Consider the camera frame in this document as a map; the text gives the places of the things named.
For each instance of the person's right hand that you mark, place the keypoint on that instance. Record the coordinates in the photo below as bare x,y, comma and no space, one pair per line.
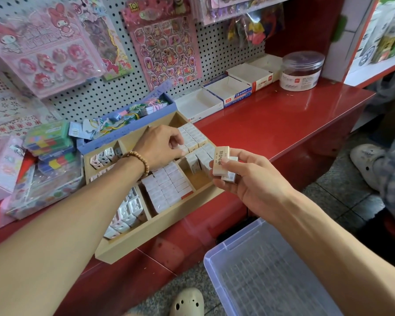
263,187

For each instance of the person's left hand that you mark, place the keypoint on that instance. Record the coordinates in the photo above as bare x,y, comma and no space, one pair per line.
156,146

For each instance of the handful of boxed erasers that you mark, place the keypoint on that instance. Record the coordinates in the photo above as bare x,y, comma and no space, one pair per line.
224,164

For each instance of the wooden compartment tray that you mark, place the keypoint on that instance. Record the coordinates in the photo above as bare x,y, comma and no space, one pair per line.
178,214

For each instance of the clear plastic storage bin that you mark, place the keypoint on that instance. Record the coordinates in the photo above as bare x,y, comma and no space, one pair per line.
270,273

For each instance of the person's left forearm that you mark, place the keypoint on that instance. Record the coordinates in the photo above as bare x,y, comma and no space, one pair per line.
52,246

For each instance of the person's right forearm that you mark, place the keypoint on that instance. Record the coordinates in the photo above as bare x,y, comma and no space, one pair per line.
349,260

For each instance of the blue box of trinkets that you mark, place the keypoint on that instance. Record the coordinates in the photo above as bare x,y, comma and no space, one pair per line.
125,121

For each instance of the white tray box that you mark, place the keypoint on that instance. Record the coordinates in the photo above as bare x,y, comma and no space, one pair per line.
253,74
199,104
228,90

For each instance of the person's left cream clog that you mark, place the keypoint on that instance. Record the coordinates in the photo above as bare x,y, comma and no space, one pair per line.
187,302

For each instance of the white pegboard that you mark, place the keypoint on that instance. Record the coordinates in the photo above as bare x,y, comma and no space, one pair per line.
118,88

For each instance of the red display counter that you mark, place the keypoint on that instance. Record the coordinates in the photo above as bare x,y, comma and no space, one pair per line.
296,115

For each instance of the pink sticker pack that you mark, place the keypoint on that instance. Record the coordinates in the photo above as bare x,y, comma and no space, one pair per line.
46,49
161,46

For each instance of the stack of colourful packs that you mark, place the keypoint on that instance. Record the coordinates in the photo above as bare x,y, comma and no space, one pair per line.
49,140

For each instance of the green edged sticker pack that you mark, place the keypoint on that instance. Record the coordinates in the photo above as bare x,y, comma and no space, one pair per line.
105,39

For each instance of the round clear plastic jar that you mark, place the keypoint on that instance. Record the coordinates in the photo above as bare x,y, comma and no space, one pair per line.
301,72

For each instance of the black stool red cushion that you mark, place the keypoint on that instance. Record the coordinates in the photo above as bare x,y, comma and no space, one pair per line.
392,227

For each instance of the red patterned sticker sheet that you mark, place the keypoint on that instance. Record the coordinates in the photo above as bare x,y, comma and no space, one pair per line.
13,105

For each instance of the clear bag of colourful toys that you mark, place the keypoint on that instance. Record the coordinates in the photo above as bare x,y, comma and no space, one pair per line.
253,29

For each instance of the pink tray of trinkets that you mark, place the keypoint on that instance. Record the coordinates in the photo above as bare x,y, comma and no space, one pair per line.
5,167

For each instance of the white side shelf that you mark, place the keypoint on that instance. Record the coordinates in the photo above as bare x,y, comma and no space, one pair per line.
375,49

